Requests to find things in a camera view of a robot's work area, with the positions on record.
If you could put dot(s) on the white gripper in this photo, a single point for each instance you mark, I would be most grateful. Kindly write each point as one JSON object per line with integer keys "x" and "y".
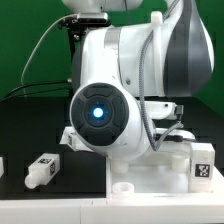
{"x": 158, "y": 110}

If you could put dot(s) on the white square tabletop tray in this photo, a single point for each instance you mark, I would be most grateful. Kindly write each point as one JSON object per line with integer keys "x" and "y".
{"x": 162, "y": 174}

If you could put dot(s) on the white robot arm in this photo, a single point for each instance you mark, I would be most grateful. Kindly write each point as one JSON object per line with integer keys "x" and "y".
{"x": 172, "y": 56}

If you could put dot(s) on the white sheet with markers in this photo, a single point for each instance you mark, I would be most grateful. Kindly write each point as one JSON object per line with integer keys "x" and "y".
{"x": 67, "y": 136}

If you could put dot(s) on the white front fence bar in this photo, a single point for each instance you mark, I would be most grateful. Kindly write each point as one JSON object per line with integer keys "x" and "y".
{"x": 154, "y": 210}

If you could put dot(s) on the white left fence piece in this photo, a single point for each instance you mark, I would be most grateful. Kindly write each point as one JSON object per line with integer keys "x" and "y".
{"x": 1, "y": 167}

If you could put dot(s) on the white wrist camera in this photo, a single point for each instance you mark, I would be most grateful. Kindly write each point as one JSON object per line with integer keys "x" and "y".
{"x": 176, "y": 135}

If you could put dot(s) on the black camera stand pole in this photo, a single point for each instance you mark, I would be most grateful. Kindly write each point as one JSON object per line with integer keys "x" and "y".
{"x": 75, "y": 57}

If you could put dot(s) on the camera on stand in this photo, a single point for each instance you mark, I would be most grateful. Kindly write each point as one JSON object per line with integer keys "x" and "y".
{"x": 75, "y": 21}

